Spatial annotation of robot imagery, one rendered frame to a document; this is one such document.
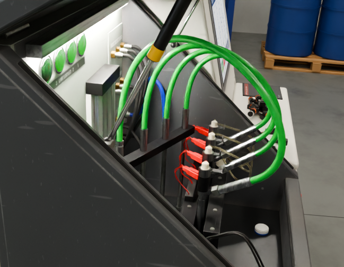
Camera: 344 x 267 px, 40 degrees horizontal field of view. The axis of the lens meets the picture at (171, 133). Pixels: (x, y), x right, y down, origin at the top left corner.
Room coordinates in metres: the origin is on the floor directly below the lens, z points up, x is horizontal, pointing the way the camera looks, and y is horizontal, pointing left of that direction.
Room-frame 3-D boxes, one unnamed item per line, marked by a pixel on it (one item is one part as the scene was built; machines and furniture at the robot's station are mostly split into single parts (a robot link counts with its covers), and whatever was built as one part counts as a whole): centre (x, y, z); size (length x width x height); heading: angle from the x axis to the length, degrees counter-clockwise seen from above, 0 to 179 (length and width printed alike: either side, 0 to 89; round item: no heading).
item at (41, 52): (0.97, 0.18, 1.43); 0.54 x 0.03 x 0.02; 172
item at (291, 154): (1.61, -0.33, 0.97); 0.70 x 0.22 x 0.03; 172
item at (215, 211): (1.06, -0.10, 0.91); 0.34 x 0.10 x 0.15; 172
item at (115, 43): (1.21, 0.15, 1.20); 0.13 x 0.03 x 0.31; 172
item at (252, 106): (1.64, -0.33, 1.01); 0.23 x 0.11 x 0.06; 172
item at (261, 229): (1.10, -0.27, 0.84); 0.04 x 0.04 x 0.01
